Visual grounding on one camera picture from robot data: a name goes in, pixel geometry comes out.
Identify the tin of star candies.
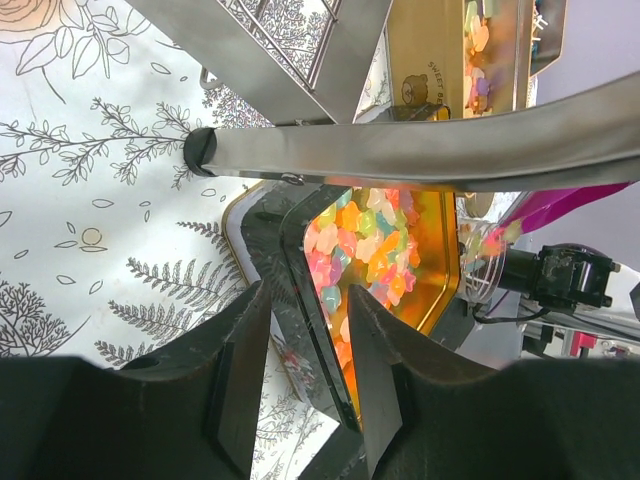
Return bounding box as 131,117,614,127
222,179,474,480

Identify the magenta plastic scoop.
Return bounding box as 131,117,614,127
499,182,632,234

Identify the clear glass jar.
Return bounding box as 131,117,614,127
458,219,507,304

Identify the tin of popsicle candies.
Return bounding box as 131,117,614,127
386,0,534,119

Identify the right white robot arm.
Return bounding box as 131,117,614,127
463,243,639,359

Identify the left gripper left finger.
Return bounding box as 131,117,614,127
1,282,271,479

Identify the floral table mat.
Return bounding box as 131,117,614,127
1,1,342,479

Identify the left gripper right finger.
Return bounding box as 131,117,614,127
348,285,639,479

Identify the steel dish rack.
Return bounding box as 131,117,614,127
135,1,639,192

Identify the tin of lollipop candies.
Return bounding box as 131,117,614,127
530,0,567,76

